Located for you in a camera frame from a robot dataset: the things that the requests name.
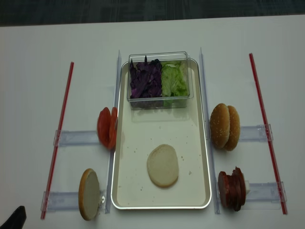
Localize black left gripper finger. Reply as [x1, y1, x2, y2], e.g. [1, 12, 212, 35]
[0, 206, 26, 229]

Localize green lettuce leaves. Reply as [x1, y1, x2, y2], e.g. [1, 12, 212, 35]
[162, 61, 189, 97]

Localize clear tomato pusher track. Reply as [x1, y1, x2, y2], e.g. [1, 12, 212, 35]
[52, 129, 101, 146]

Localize outer tomato slice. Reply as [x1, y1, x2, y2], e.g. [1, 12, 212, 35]
[97, 107, 111, 148]

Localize tomato slice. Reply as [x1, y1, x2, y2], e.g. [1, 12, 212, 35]
[97, 107, 111, 148]
[108, 107, 118, 150]

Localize inner tomato slice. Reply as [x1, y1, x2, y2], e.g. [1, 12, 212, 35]
[108, 107, 118, 150]

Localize front meat patty slice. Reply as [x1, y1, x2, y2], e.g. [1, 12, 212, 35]
[218, 171, 230, 208]

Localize rear meat patty stack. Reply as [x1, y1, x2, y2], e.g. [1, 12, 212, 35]
[227, 167, 246, 211]

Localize white meat pusher block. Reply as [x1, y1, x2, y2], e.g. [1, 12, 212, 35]
[244, 180, 250, 195]

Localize clear meat pusher track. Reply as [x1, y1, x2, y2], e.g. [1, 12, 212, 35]
[242, 182, 287, 210]

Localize clear bun pusher track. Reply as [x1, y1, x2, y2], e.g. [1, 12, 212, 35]
[41, 190, 110, 214]

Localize upright bun bottom half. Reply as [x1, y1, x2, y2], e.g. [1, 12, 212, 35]
[78, 168, 100, 221]

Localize bun bottom on tray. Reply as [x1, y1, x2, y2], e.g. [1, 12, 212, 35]
[147, 144, 179, 187]

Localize silver metal tray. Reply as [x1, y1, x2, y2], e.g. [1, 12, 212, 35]
[111, 60, 212, 209]

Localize purple cabbage leaves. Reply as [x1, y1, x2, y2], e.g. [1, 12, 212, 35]
[129, 56, 162, 99]

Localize clear plastic salad box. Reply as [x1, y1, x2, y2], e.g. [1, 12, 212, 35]
[127, 51, 193, 109]

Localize left sesame bun top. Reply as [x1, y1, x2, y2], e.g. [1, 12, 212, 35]
[210, 103, 230, 149]

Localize sesame bun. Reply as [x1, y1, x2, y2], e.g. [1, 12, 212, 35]
[224, 105, 241, 151]
[210, 103, 230, 149]

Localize right sesame bun top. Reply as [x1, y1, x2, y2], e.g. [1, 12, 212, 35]
[224, 105, 241, 151]

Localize clear sesame bun track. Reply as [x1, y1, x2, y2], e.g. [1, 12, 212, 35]
[239, 124, 274, 142]

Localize left red rail strip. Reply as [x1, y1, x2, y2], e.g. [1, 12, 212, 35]
[41, 62, 74, 220]

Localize red rail strip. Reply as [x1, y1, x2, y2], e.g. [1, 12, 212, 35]
[249, 53, 288, 215]
[41, 62, 74, 220]

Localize left clear long rail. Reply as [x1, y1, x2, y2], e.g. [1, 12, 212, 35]
[104, 50, 122, 214]

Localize clear long rail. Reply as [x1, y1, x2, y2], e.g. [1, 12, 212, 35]
[199, 48, 221, 214]
[104, 50, 122, 214]

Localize right clear long rail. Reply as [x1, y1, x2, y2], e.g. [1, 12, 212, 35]
[199, 48, 221, 214]

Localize right red rail strip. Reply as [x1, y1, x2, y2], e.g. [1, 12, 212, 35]
[249, 53, 288, 215]

